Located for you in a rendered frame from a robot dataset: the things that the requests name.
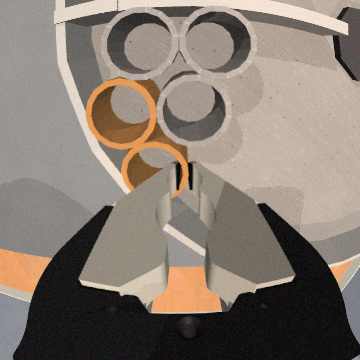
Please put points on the bronze bushing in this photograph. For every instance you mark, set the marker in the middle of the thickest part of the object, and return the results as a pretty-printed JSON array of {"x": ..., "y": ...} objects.
[
  {"x": 107, "y": 127},
  {"x": 135, "y": 171}
]

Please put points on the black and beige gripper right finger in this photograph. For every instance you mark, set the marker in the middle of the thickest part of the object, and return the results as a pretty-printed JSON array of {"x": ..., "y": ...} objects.
[{"x": 252, "y": 249}]

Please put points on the grey metal sleeve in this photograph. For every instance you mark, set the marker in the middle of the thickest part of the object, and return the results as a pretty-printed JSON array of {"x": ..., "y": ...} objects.
[
  {"x": 116, "y": 32},
  {"x": 196, "y": 133},
  {"x": 241, "y": 31}
]

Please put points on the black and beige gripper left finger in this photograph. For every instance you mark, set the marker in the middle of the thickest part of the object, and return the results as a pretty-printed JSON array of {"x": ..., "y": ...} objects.
[{"x": 120, "y": 251}]

